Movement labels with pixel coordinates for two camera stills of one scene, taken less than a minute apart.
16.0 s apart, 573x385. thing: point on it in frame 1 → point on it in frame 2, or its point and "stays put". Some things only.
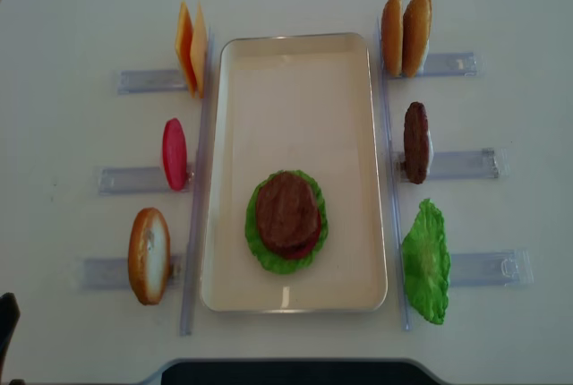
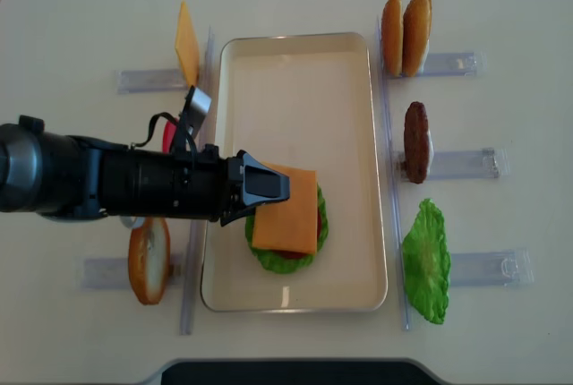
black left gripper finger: [10, 313] → [188, 184]
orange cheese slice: [199, 47] → [291, 223]
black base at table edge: [297, 372] stays put
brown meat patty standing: [416, 142] stays put
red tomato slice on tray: [298, 250] stays put
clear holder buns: [454, 64] stays put
